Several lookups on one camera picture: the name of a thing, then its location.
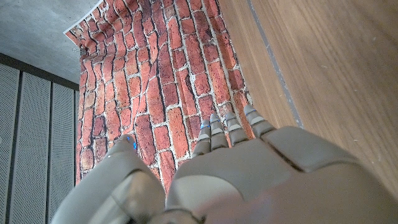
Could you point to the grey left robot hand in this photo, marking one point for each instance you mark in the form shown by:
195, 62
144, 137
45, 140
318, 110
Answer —
248, 174

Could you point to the grey tape outline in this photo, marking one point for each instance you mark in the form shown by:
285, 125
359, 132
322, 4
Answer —
270, 53

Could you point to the printed red brick backdrop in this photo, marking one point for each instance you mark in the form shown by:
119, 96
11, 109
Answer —
155, 62

